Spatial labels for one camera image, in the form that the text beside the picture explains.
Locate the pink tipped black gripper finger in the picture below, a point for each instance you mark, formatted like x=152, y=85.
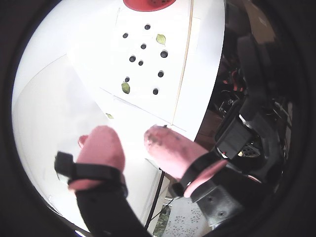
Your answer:
x=172, y=150
x=98, y=148

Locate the red collapsible silicone cup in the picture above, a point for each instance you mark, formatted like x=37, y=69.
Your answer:
x=138, y=6

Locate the small green leaf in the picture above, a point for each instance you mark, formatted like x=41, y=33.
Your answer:
x=109, y=116

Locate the red and black tool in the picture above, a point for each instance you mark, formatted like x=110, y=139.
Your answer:
x=232, y=82

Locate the large dark blueberry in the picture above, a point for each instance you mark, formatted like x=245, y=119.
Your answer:
x=164, y=53

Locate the brown cardboard box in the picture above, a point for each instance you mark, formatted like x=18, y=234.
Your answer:
x=259, y=22

